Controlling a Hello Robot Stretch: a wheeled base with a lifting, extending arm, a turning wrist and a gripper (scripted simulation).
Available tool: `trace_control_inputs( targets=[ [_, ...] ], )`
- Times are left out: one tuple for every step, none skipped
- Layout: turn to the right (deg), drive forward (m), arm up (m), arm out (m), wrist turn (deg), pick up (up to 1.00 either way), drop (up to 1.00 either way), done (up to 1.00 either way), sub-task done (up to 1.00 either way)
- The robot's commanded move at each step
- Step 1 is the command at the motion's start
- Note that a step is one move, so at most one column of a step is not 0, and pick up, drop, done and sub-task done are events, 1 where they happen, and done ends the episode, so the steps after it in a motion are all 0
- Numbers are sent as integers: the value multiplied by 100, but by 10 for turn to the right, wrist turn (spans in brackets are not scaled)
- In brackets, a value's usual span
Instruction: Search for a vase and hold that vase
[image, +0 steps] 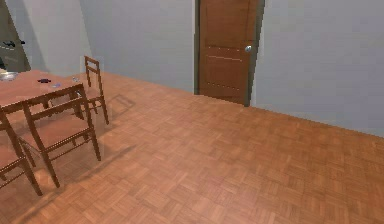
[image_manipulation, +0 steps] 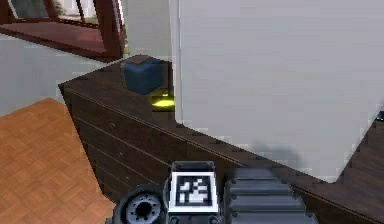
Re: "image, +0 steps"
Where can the brown wooden room door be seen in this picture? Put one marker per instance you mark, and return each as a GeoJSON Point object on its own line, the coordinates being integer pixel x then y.
{"type": "Point", "coordinates": [224, 50]}

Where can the silver round door knob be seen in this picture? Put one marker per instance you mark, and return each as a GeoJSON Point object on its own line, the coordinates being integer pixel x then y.
{"type": "Point", "coordinates": [248, 48]}

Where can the brown wooden dining chair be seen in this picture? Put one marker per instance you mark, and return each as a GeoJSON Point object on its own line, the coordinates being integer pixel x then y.
{"type": "Point", "coordinates": [58, 128]}
{"type": "Point", "coordinates": [10, 156]}
{"type": "Point", "coordinates": [94, 83]}

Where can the small clear glass object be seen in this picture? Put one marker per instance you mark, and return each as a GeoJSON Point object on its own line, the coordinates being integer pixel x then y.
{"type": "Point", "coordinates": [75, 79]}

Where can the small pale blue object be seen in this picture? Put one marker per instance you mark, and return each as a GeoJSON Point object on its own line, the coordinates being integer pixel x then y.
{"type": "Point", "coordinates": [56, 85]}

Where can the small dark flat object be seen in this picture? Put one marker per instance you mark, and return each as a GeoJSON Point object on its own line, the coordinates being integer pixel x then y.
{"type": "Point", "coordinates": [44, 80]}

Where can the brown wooden dining table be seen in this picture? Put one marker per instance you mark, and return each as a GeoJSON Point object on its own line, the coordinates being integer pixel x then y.
{"type": "Point", "coordinates": [23, 87]}

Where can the silver metal bowl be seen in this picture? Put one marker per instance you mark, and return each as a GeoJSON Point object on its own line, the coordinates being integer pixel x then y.
{"type": "Point", "coordinates": [7, 76]}

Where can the dark grey fridge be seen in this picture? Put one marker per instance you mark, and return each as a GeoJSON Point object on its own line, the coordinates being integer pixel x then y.
{"type": "Point", "coordinates": [11, 43]}

